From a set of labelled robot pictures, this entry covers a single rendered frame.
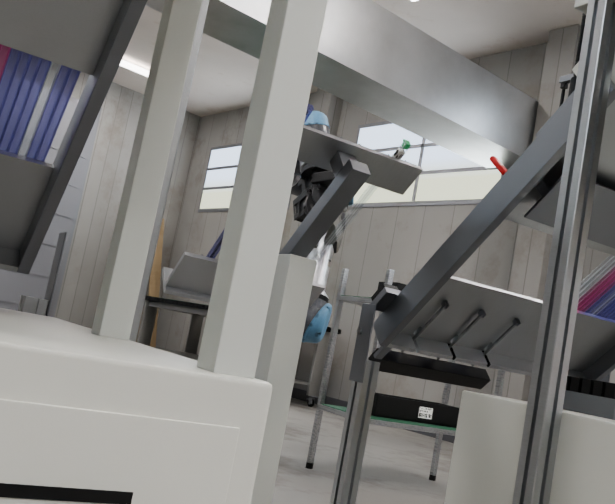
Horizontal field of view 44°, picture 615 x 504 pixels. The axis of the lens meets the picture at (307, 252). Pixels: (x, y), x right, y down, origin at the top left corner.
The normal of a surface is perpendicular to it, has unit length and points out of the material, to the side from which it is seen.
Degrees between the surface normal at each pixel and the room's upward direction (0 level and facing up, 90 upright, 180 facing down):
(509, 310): 137
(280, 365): 90
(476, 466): 90
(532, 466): 90
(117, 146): 90
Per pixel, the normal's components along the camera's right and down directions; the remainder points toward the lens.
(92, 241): 0.63, 0.03
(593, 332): 0.21, 0.71
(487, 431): -0.84, -0.22
